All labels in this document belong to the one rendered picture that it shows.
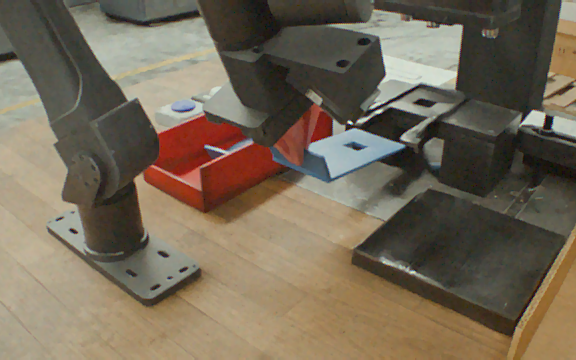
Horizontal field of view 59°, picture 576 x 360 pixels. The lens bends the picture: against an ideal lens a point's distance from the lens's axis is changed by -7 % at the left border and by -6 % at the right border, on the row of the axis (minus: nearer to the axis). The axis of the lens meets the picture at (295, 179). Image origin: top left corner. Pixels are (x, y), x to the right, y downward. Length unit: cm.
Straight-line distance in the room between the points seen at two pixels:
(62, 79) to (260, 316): 27
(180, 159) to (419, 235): 34
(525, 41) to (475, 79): 11
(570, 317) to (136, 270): 41
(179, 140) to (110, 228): 22
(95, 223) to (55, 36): 18
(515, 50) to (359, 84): 56
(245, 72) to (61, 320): 28
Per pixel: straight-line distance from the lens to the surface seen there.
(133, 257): 56
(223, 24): 39
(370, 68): 37
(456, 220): 60
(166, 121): 85
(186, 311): 50
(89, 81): 50
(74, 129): 49
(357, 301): 51
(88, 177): 50
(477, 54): 92
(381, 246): 54
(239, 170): 65
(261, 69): 39
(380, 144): 60
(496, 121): 70
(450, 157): 69
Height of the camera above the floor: 124
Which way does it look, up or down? 29 degrees down
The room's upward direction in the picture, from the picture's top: straight up
